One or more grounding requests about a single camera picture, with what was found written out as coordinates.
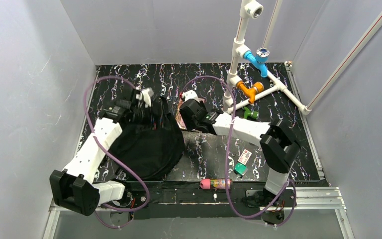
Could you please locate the black student backpack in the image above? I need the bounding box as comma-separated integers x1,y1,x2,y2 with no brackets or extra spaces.
108,97,185,181

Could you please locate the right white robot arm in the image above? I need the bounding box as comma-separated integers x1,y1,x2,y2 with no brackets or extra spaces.
179,99,301,206

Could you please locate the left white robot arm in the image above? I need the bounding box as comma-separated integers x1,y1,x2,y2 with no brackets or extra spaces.
50,88,161,216

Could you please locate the green white pipe fitting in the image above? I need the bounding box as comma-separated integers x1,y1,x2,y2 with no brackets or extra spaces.
242,107,259,120

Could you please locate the orange plastic pipe fitting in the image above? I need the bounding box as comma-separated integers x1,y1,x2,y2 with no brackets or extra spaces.
236,81,264,104

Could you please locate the pink pencil case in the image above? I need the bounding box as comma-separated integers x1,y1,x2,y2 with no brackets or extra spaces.
199,179,232,190

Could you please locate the teal eraser block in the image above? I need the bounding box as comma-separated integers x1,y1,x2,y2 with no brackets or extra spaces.
234,163,248,177

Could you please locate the blue plastic faucet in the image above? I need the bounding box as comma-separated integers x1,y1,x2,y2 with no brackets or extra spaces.
243,47,270,78

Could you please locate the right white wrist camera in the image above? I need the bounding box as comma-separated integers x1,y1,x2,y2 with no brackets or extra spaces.
180,90,199,102

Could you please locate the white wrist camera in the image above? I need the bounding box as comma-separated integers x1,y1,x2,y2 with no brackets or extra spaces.
136,88,154,108
180,90,199,102

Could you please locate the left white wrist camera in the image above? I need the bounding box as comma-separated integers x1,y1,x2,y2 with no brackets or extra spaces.
136,88,154,108

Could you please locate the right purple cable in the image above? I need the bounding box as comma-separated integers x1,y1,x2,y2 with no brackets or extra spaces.
180,75,298,228

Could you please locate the purple cable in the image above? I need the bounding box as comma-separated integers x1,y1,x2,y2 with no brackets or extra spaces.
82,76,151,230
180,75,298,228

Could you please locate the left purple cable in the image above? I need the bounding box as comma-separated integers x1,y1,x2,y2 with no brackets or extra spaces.
82,76,151,230

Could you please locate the white PVC pipe frame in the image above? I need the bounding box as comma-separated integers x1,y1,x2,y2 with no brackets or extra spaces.
222,0,311,117

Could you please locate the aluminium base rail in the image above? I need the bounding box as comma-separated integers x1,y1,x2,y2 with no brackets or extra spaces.
44,182,354,239

